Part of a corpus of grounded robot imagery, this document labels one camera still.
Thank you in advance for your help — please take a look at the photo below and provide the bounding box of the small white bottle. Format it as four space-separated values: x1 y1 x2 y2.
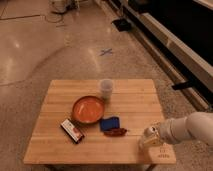
139 126 161 149

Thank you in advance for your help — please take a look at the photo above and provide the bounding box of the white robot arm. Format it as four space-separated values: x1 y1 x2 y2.
140 112 213 148

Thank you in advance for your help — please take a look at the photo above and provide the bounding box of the orange ceramic bowl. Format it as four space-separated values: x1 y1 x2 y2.
71 96 105 124

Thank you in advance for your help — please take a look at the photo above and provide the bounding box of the dark red chili pepper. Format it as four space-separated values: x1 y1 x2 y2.
104 128 127 137

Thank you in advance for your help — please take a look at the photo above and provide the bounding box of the translucent plastic cup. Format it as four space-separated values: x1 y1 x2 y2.
100 79 113 99

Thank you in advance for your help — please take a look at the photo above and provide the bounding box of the wooden table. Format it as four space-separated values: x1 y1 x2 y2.
23 79 176 165

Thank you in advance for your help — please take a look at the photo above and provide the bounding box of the black and red snack box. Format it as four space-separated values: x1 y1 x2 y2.
61 119 84 144

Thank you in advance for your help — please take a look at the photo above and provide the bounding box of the white machine base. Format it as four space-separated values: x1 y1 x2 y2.
48 0 78 14

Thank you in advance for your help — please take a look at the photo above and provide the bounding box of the black bracket on rail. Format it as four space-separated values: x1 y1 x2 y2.
172 81 193 90

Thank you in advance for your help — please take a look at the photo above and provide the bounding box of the black floor cable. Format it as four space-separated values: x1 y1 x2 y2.
43 11 68 28

